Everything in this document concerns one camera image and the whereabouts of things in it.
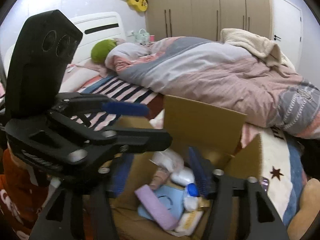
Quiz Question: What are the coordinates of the white earbuds case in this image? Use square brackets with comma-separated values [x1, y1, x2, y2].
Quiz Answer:
[170, 167, 195, 186]

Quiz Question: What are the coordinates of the pink tube with clear cap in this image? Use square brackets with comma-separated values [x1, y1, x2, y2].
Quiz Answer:
[149, 166, 171, 190]

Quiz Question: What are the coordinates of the purple rectangular box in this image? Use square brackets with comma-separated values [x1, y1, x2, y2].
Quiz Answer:
[135, 185, 178, 231]

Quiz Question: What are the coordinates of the white bottle blue cap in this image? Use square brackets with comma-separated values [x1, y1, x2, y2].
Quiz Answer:
[183, 183, 199, 212]

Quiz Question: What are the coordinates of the white yellow packet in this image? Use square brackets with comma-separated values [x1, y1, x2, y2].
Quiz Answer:
[175, 211, 203, 236]

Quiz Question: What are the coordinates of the light blue flat box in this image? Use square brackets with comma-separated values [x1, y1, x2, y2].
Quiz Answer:
[137, 185, 184, 220]

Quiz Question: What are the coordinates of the cardboard box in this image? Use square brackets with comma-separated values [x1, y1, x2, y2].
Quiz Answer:
[112, 95, 262, 239]

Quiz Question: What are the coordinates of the white headboard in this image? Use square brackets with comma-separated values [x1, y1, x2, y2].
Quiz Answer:
[3, 11, 127, 75]

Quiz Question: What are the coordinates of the green pillow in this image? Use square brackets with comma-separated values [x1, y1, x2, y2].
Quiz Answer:
[91, 39, 117, 63]

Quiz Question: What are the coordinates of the striped fleece blanket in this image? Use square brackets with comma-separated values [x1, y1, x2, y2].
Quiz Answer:
[69, 74, 308, 228]

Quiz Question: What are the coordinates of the brown plush toy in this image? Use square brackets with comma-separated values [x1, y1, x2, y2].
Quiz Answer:
[287, 178, 319, 240]

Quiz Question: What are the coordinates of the mint green bag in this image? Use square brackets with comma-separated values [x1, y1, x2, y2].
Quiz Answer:
[134, 29, 150, 45]

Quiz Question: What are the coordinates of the pink grey quilt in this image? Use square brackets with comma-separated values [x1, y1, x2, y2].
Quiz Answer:
[105, 37, 319, 139]

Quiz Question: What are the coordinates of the cream towel blanket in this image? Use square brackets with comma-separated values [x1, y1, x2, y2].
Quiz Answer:
[220, 28, 296, 70]

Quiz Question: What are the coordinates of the beige wardrobe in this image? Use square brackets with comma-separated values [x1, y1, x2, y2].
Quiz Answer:
[146, 0, 272, 41]

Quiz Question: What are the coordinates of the white door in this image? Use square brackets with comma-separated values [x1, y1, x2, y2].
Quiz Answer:
[272, 0, 303, 70]

